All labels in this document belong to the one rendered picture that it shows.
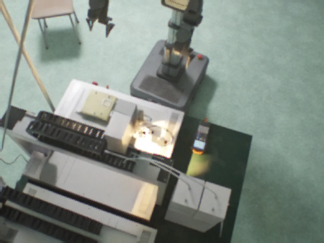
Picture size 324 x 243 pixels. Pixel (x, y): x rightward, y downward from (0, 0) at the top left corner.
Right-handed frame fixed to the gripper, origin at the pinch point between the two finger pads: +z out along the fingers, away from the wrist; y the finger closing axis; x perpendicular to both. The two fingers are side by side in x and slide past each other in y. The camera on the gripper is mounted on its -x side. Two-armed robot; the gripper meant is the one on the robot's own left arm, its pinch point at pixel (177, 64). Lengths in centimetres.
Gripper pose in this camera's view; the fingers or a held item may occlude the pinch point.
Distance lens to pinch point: 152.0
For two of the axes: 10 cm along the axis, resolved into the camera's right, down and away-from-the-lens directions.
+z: -2.4, 8.0, 5.5
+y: 9.0, 3.9, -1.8
